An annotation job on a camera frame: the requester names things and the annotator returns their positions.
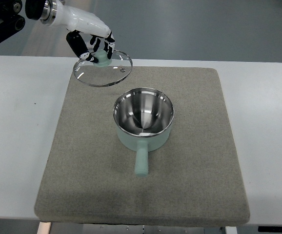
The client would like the mint green saucepan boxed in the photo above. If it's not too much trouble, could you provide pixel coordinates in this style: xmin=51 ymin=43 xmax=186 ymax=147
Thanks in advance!
xmin=113 ymin=87 xmax=175 ymax=177

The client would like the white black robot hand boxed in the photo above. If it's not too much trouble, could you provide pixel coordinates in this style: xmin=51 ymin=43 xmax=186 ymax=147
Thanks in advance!
xmin=38 ymin=0 xmax=115 ymax=63

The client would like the glass lid with green knob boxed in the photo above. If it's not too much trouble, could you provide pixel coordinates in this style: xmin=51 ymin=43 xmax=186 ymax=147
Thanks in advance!
xmin=73 ymin=50 xmax=133 ymax=87

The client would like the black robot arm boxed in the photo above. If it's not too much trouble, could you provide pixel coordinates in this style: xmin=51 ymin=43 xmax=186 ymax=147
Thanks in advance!
xmin=0 ymin=0 xmax=51 ymax=43

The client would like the grey fabric mat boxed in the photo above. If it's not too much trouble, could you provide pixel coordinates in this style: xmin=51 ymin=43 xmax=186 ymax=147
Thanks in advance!
xmin=34 ymin=67 xmax=250 ymax=227

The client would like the black strip under table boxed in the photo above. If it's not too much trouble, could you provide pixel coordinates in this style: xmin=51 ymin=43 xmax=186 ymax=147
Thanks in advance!
xmin=258 ymin=226 xmax=282 ymax=233

